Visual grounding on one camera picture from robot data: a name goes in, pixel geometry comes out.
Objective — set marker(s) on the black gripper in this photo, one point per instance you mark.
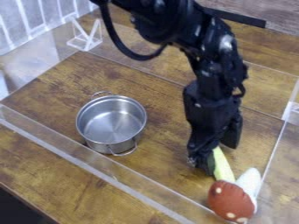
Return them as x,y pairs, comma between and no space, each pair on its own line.
217,123

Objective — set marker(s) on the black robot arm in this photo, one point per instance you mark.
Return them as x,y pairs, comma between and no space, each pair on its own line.
181,23

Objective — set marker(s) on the brown plush mushroom toy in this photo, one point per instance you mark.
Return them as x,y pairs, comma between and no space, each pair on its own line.
233,199

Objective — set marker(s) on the stainless steel pot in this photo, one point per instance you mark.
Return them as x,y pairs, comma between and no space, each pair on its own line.
111,122

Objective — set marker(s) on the clear acrylic front barrier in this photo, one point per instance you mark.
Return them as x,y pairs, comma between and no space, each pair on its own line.
159,196

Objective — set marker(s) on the black bar on table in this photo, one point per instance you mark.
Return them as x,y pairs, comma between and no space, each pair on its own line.
238,18

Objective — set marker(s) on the clear acrylic triangle stand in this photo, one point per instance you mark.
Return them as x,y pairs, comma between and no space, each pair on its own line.
86,41

